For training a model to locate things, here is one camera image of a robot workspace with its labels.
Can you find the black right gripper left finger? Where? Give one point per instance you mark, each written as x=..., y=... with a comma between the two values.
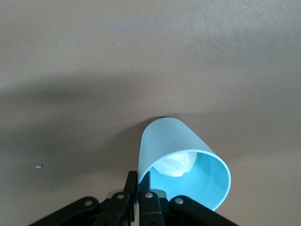
x=117, y=207

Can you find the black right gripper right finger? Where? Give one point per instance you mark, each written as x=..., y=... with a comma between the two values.
x=152, y=207

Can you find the blue cup with paper inside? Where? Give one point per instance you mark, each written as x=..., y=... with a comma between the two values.
x=171, y=141

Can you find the crumpled white paper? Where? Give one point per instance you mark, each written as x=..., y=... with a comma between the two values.
x=178, y=163

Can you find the tiny blue speck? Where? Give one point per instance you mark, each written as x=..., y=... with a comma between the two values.
x=38, y=166

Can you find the brown table cover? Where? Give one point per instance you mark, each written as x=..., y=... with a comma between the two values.
x=94, y=58

